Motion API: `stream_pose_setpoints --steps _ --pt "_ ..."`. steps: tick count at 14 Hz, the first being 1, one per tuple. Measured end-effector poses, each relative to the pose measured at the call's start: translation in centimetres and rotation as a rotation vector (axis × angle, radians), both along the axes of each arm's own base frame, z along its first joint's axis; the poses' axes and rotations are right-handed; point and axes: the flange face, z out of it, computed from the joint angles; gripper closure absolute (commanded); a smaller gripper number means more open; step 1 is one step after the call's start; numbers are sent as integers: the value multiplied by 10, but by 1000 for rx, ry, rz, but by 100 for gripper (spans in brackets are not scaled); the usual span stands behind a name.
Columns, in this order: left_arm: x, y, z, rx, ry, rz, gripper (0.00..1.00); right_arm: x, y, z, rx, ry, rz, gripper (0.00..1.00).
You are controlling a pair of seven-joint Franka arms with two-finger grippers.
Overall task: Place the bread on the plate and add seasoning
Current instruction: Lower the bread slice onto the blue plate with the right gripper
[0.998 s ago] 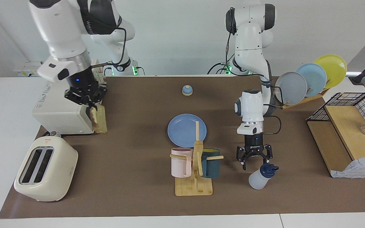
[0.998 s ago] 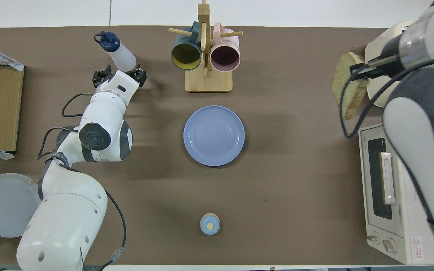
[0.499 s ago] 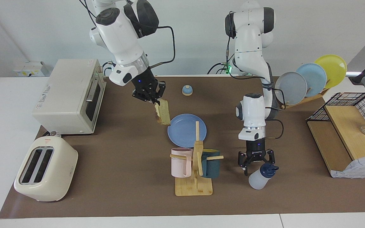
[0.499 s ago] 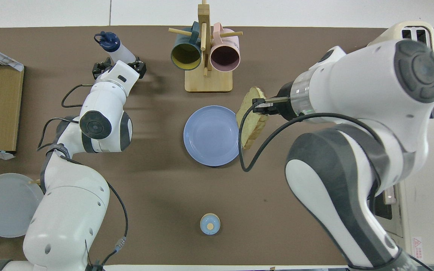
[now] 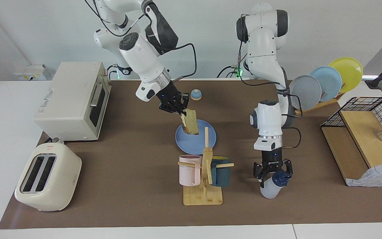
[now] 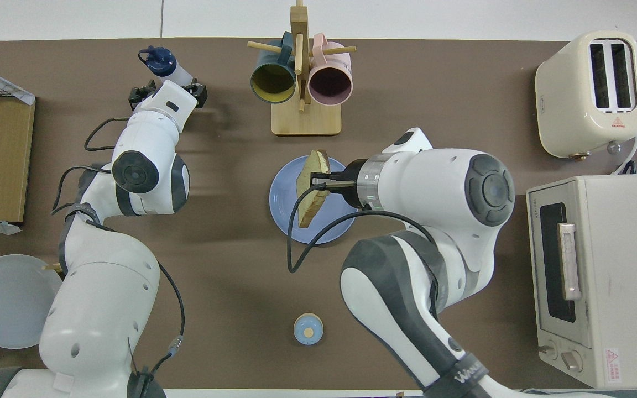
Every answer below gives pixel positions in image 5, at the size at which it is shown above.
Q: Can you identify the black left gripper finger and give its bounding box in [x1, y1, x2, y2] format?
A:
[282, 159, 293, 176]
[253, 161, 268, 184]

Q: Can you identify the bread slice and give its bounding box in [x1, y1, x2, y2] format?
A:
[180, 109, 200, 135]

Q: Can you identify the squeeze bottle navy cap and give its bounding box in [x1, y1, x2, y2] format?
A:
[260, 171, 292, 199]

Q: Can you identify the blue round plate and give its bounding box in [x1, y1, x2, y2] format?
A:
[175, 119, 217, 155]

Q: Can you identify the wooden plate rack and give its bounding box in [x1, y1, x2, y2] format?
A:
[293, 92, 347, 115]

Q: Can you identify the grey plate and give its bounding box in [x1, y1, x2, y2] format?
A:
[289, 75, 322, 111]

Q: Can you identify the light blue plate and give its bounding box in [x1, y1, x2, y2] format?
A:
[310, 66, 343, 102]

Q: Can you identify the yellow plate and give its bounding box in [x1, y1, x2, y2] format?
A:
[329, 57, 364, 94]

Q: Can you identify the dark teal mug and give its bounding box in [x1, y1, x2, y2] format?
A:
[210, 156, 231, 187]

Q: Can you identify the brown table mat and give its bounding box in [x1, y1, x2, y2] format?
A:
[0, 79, 382, 230]

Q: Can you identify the wooden mug tree stand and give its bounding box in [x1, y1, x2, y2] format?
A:
[178, 127, 235, 206]

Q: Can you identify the pink mug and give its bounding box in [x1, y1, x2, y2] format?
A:
[179, 155, 202, 187]

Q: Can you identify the white grid-patterned cloth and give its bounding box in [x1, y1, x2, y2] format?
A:
[346, 162, 382, 188]

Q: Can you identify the white toaster oven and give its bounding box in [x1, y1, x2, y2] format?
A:
[33, 61, 112, 141]

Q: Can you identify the cream two-slot toaster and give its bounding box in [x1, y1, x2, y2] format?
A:
[14, 142, 82, 212]

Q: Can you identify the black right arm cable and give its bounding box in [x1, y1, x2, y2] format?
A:
[158, 42, 198, 82]

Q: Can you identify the wooden shelf with wire basket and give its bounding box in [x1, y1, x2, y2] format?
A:
[320, 97, 382, 187]

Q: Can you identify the white wall socket box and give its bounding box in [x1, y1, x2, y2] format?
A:
[14, 64, 52, 81]

